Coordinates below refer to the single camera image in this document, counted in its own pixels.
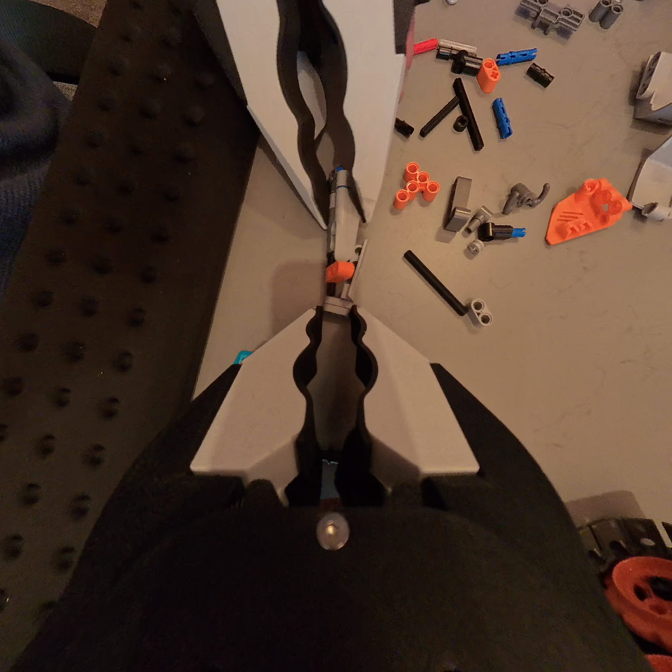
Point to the light grey curved panel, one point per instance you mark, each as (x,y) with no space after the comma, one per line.
(656,84)
(656,178)

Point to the blue pin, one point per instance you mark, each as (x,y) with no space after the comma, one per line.
(517,56)
(502,118)

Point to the small light grey bush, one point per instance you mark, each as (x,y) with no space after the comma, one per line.
(475,248)

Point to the black chair armrest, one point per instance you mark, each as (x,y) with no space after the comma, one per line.
(36,36)

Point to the light blue separator tool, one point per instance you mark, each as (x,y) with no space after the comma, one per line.
(242,358)

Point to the grey tracked toy robot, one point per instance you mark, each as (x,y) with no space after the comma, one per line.
(640,593)

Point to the orange T-shaped connector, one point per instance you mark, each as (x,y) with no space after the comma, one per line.
(420,183)

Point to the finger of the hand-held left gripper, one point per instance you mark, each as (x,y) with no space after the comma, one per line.
(252,63)
(372,78)

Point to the orange two-hole connector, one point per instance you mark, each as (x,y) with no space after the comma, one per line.
(488,76)

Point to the red pin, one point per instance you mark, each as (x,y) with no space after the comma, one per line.
(425,47)

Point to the dark grey hook piece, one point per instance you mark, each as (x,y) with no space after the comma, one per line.
(519,198)

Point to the dark grey angled beam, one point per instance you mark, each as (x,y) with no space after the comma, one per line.
(458,210)

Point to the grey pin connector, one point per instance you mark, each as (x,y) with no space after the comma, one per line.
(480,216)

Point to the light grey two-hole connector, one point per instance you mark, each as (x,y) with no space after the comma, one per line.
(480,313)

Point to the black medium axle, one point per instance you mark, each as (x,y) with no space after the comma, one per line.
(438,116)

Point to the dark grey connector cluster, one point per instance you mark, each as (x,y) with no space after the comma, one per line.
(548,18)

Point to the grey toy actuator assembly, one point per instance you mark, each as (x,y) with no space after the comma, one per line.
(338,210)

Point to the orange short beam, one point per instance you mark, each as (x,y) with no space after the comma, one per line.
(340,272)

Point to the black connector with blue pin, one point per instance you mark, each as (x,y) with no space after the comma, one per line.
(496,231)

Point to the small black bush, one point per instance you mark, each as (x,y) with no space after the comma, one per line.
(460,124)

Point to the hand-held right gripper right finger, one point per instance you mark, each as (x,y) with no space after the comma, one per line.
(420,414)

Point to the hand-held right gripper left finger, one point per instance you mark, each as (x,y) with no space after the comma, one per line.
(252,409)

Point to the grey and black connector assembly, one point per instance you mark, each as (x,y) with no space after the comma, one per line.
(462,60)

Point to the black studded foam mat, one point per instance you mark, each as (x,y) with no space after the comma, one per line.
(131,262)

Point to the dark grey double connector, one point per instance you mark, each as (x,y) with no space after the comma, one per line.
(606,13)

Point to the orange angled panel piece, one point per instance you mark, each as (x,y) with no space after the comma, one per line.
(577,220)

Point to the black long axle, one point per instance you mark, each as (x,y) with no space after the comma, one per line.
(472,128)
(433,281)

